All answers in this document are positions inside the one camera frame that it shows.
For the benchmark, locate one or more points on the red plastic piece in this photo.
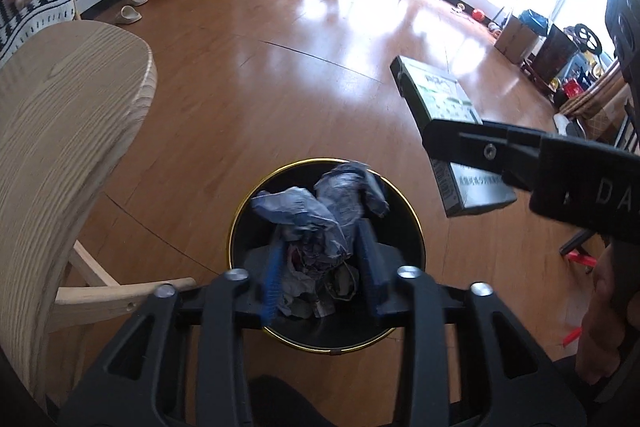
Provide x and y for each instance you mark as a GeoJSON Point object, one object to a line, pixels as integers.
{"type": "Point", "coordinates": [572, 338]}
{"type": "Point", "coordinates": [582, 260]}

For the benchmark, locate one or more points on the red ball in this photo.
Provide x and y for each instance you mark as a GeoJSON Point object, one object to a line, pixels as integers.
{"type": "Point", "coordinates": [478, 14]}

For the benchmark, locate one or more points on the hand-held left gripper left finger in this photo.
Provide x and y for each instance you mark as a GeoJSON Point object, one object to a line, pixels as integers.
{"type": "Point", "coordinates": [270, 287]}

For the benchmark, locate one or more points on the cardboard box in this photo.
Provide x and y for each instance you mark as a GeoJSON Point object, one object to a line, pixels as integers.
{"type": "Point", "coordinates": [515, 39]}

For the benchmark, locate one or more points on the wooden chair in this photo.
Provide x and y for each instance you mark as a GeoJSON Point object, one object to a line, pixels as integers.
{"type": "Point", "coordinates": [65, 147]}

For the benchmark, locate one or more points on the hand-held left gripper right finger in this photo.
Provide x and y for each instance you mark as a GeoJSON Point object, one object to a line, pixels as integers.
{"type": "Point", "coordinates": [372, 277]}

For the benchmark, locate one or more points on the white shoe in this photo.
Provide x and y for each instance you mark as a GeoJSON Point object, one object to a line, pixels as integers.
{"type": "Point", "coordinates": [567, 126]}

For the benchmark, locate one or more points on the black gold-rimmed trash bin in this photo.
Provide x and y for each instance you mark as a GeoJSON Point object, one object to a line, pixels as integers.
{"type": "Point", "coordinates": [402, 227]}

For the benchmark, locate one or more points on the grey paper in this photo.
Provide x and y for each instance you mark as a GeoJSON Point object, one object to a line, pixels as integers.
{"type": "Point", "coordinates": [320, 212]}

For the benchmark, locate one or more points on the blue plastic bag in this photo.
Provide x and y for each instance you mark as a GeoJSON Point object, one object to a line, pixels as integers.
{"type": "Point", "coordinates": [534, 22]}

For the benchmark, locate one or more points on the black ride-on toy car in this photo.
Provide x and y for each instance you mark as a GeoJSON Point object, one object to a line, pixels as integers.
{"type": "Point", "coordinates": [590, 44]}

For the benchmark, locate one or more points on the green white carton box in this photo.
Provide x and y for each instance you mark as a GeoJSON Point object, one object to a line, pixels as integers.
{"type": "Point", "coordinates": [440, 97]}

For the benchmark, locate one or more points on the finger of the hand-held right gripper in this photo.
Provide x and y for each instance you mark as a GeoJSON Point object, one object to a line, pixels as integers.
{"type": "Point", "coordinates": [480, 147]}

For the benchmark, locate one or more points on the dark wooden cabinet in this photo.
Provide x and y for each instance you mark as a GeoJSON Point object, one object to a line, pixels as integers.
{"type": "Point", "coordinates": [552, 54]}

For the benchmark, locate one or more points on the person's right hand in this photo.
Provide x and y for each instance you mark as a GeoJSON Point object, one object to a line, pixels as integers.
{"type": "Point", "coordinates": [605, 317]}

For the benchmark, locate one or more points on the tan checked tablecloth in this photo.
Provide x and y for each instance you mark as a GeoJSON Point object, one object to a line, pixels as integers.
{"type": "Point", "coordinates": [600, 102]}

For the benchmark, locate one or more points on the black metal chair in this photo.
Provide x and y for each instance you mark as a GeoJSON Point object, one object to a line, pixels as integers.
{"type": "Point", "coordinates": [622, 127]}

